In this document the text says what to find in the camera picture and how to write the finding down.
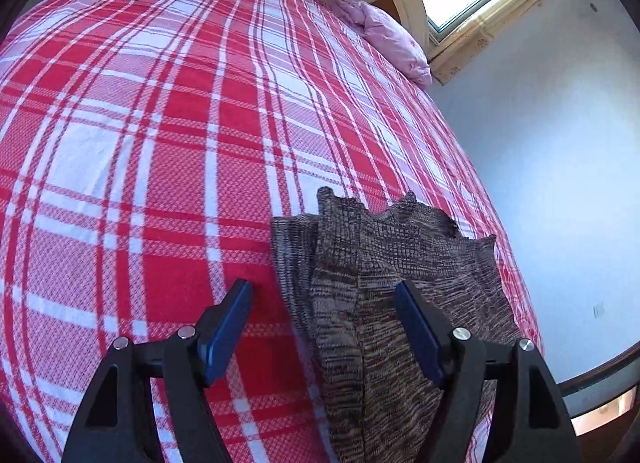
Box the brown knitted sweater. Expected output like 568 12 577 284
271 188 520 462

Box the red white plaid bedspread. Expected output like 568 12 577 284
1 0 539 462

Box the pink pillow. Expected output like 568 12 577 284
322 0 433 91

